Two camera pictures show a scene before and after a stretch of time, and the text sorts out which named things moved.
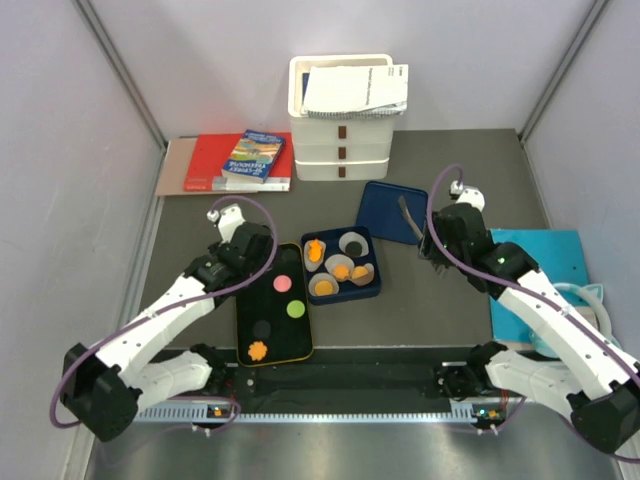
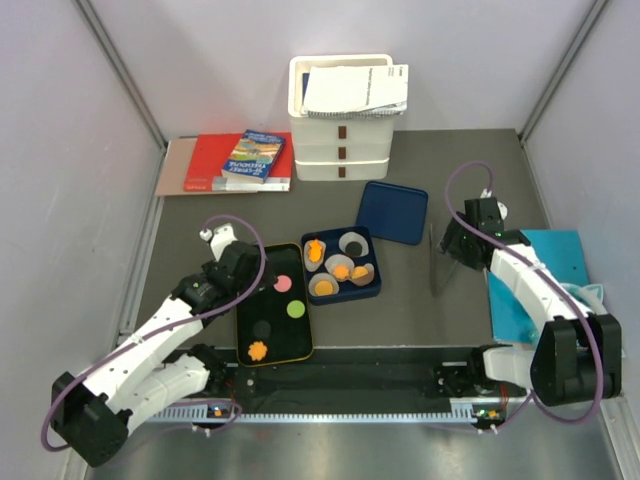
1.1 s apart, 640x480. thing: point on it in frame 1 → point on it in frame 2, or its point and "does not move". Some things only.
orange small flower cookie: x=359 y=271 does not move
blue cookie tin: x=340 y=264 does not move
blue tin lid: x=381 y=212 does not move
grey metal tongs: x=411 y=221 → x=436 y=290
